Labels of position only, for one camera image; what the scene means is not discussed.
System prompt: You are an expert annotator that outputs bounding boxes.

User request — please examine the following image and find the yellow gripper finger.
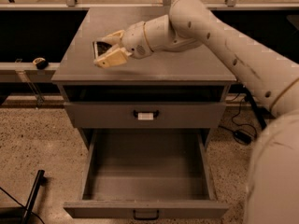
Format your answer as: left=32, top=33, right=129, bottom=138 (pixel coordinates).
left=93, top=48, right=132, bottom=68
left=99, top=30, right=125, bottom=46

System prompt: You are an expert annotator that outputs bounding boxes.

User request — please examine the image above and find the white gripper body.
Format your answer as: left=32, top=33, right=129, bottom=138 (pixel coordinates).
left=121, top=21, right=152, bottom=59

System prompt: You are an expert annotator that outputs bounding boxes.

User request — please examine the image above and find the dark rxbar chocolate bar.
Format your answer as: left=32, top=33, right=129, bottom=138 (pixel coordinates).
left=93, top=41, right=111, bottom=59

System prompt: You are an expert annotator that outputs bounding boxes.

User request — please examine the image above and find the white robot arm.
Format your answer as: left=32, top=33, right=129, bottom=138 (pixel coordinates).
left=94, top=0, right=299, bottom=224

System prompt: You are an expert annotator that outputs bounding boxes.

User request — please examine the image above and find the grey top drawer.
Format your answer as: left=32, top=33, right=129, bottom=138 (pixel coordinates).
left=64, top=102, right=225, bottom=129

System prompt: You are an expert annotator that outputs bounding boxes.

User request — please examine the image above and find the grey drawer cabinet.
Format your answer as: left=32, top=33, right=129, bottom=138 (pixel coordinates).
left=52, top=7, right=235, bottom=144

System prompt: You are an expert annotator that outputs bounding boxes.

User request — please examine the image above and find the open grey middle drawer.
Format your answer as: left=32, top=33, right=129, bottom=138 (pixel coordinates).
left=64, top=129, right=228, bottom=221

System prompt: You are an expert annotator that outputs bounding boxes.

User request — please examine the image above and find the yellow black tape measure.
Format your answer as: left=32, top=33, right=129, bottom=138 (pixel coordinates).
left=33, top=57, right=49, bottom=70

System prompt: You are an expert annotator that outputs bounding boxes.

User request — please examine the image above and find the black stand leg right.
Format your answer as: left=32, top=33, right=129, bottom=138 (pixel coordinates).
left=244, top=88, right=267, bottom=131

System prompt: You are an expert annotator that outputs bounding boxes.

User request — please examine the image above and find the black bar lower left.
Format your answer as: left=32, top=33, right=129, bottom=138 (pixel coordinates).
left=21, top=170, right=46, bottom=224

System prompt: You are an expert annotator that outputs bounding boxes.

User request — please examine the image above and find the black power adapter with cable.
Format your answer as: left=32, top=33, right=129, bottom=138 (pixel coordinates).
left=220, top=98, right=258, bottom=146

